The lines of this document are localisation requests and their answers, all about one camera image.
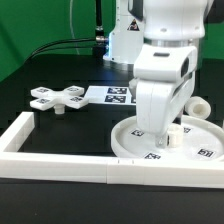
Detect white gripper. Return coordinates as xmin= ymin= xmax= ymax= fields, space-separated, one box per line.
xmin=134 ymin=44 xmax=197 ymax=148

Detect white round table top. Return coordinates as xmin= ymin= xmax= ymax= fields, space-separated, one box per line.
xmin=111 ymin=115 xmax=224 ymax=161

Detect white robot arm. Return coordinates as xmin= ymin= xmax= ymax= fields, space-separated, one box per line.
xmin=112 ymin=0 xmax=214 ymax=147

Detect white marker tag sheet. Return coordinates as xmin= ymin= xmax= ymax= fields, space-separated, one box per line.
xmin=84 ymin=86 xmax=135 ymax=105

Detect black vertical pole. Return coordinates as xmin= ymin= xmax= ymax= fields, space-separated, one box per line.
xmin=93 ymin=0 xmax=105 ymax=57

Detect white cross-shaped table base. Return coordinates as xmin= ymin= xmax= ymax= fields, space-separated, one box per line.
xmin=30 ymin=86 xmax=89 ymax=115

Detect white U-shaped fence frame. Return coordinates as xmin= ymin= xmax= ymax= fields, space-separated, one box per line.
xmin=0 ymin=112 xmax=224 ymax=188

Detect black cables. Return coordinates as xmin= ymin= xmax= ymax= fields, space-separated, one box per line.
xmin=25 ymin=37 xmax=108 ymax=63

